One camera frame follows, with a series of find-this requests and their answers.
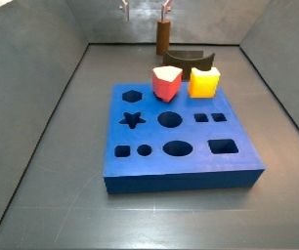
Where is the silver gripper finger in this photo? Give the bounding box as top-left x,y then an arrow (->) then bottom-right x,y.
159,0 -> 173,21
119,0 -> 130,21

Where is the brown cylinder block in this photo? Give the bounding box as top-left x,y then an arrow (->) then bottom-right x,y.
155,20 -> 170,55

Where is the blue shape sorter board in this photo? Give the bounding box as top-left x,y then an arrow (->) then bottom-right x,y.
102,84 -> 266,193

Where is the yellow square block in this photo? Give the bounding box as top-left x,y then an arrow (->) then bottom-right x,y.
187,67 -> 219,98

